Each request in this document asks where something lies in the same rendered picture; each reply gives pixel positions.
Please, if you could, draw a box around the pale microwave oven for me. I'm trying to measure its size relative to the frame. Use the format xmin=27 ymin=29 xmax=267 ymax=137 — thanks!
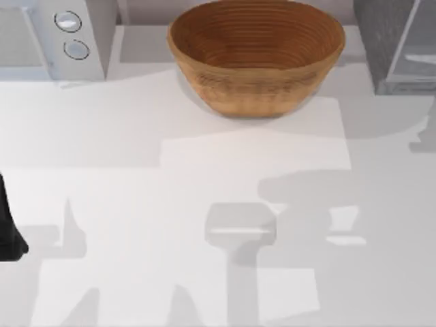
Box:
xmin=0 ymin=0 xmax=123 ymax=82

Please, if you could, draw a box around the brown woven basket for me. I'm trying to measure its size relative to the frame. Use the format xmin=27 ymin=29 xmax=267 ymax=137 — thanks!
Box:
xmin=166 ymin=0 xmax=346 ymax=119

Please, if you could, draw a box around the round microwave knob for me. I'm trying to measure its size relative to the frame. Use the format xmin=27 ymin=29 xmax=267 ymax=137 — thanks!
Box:
xmin=63 ymin=38 xmax=91 ymax=61
xmin=53 ymin=10 xmax=83 ymax=34

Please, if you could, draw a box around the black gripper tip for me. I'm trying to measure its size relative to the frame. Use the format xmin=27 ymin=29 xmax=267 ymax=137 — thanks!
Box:
xmin=0 ymin=174 xmax=29 ymax=263

